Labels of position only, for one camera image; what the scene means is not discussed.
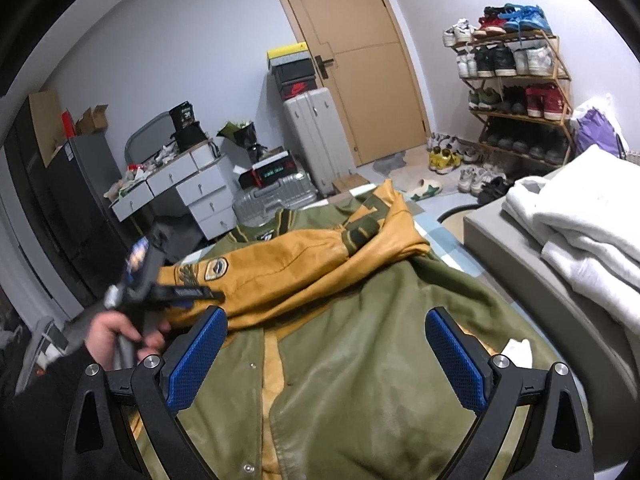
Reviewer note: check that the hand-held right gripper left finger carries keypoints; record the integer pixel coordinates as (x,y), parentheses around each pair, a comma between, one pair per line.
(195,360)

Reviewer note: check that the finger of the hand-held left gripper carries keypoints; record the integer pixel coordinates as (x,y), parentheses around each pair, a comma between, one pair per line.
(190,293)

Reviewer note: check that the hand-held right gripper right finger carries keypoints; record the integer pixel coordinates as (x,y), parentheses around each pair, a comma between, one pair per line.
(457,355)

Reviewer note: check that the green and yellow jacket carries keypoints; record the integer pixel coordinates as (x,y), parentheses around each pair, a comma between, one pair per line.
(350,340)

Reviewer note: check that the person's left forearm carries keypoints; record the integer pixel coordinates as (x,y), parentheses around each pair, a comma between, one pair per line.
(35,410)

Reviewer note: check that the person's left hand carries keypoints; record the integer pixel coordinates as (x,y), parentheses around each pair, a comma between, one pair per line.
(107,334)

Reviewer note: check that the grey cloth heap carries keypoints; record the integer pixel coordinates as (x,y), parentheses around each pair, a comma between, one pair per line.
(172,240)

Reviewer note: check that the white paper piece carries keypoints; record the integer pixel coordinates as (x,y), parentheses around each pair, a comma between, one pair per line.
(517,351)

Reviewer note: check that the dark grey fridge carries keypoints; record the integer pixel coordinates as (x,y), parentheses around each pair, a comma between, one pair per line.
(95,220)

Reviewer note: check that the desk clutter pile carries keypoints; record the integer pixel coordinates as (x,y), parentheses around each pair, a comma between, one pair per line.
(132,177)

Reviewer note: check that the white desk with drawers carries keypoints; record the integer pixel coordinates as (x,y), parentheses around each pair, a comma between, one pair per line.
(200,190)

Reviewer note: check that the grey mattress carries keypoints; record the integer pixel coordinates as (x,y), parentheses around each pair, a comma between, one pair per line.
(505,260)

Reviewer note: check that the silver suitcase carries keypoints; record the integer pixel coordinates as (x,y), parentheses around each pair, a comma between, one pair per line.
(275,202)

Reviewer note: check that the grey arched mirror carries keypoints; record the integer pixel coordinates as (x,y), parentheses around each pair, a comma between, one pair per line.
(145,137)

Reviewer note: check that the dark glass wardrobe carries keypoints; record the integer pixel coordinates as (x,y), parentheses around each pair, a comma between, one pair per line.
(30,200)

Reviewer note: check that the black bordered rug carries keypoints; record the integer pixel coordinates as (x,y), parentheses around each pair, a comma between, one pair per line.
(455,216)

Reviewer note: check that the black printed box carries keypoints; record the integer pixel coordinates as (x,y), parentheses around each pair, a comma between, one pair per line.
(270,172)

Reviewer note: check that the small open cardboard box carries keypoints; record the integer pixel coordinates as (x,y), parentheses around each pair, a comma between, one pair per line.
(92,121)

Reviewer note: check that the bouquet in black wrap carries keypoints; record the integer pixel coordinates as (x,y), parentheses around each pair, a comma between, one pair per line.
(242,135)

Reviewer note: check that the large flat cardboard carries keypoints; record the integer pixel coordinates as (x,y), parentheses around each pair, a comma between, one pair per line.
(46,127)

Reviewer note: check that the beige slide sandal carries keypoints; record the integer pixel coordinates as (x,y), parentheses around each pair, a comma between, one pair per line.
(422,188)

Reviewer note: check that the cluster of loose shoes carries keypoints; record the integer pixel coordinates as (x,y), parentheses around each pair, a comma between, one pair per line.
(475,177)

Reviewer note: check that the brown cardboard box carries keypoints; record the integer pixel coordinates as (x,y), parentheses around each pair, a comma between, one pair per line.
(350,183)

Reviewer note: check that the grey door mat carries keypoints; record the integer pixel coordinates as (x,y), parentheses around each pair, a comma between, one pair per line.
(390,162)

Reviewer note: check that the red and black shoe box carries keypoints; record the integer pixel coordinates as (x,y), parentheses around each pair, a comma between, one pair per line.
(298,90)

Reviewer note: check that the yellow lid shoe box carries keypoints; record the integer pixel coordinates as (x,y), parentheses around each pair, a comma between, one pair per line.
(287,54)

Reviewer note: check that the purple bag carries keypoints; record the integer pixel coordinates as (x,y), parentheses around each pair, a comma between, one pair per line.
(595,135)

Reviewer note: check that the wooden door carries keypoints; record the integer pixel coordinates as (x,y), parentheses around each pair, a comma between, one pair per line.
(350,60)

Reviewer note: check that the rows of racked sneakers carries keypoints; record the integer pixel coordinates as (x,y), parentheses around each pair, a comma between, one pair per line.
(500,60)

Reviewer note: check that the wooden shoe rack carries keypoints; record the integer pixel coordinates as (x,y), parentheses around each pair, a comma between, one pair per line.
(562,75)

